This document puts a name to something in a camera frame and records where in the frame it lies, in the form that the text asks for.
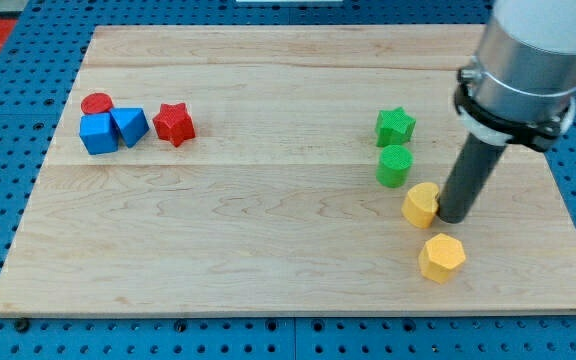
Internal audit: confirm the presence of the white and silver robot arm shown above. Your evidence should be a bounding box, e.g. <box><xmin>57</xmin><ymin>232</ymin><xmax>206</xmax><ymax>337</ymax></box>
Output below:
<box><xmin>454</xmin><ymin>0</ymin><xmax>576</xmax><ymax>152</ymax></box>

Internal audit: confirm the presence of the yellow hexagon block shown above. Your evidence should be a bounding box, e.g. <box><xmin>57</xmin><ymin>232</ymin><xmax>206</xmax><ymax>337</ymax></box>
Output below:
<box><xmin>418</xmin><ymin>233</ymin><xmax>467</xmax><ymax>284</ymax></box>

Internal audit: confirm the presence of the light wooden board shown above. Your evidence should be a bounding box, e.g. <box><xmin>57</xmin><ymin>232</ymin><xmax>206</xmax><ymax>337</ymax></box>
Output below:
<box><xmin>0</xmin><ymin>25</ymin><xmax>576</xmax><ymax>318</ymax></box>

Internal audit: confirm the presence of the green cylinder block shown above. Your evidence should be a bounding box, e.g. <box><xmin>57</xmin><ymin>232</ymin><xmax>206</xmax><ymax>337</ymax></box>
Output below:
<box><xmin>376</xmin><ymin>145</ymin><xmax>414</xmax><ymax>188</ymax></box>

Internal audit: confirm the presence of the green star block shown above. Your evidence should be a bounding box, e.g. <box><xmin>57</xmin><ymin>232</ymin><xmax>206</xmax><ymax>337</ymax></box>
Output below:
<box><xmin>375</xmin><ymin>107</ymin><xmax>416</xmax><ymax>147</ymax></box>

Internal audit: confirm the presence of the red star block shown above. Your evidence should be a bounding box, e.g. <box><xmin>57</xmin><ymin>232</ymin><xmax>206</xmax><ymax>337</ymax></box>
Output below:
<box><xmin>153</xmin><ymin>103</ymin><xmax>196</xmax><ymax>147</ymax></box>

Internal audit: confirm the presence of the yellow heart block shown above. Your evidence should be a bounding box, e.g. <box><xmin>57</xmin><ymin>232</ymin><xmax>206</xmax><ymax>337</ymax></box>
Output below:
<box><xmin>401</xmin><ymin>182</ymin><xmax>439</xmax><ymax>229</ymax></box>

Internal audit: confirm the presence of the blue triangular prism block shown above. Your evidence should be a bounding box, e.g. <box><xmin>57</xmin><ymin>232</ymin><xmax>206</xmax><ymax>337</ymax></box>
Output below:
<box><xmin>110</xmin><ymin>108</ymin><xmax>149</xmax><ymax>148</ymax></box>

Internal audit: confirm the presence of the black cylindrical pointer rod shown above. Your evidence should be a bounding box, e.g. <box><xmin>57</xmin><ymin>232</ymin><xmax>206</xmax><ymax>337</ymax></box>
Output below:
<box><xmin>437</xmin><ymin>134</ymin><xmax>506</xmax><ymax>224</ymax></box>

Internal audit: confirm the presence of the blue cube block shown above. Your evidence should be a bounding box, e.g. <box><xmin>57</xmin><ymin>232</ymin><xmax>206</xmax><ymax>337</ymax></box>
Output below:
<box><xmin>79</xmin><ymin>113</ymin><xmax>119</xmax><ymax>155</ymax></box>

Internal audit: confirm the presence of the red cylinder block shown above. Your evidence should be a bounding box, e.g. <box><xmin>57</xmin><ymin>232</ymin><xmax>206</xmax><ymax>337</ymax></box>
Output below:
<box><xmin>80</xmin><ymin>92</ymin><xmax>114</xmax><ymax>115</ymax></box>

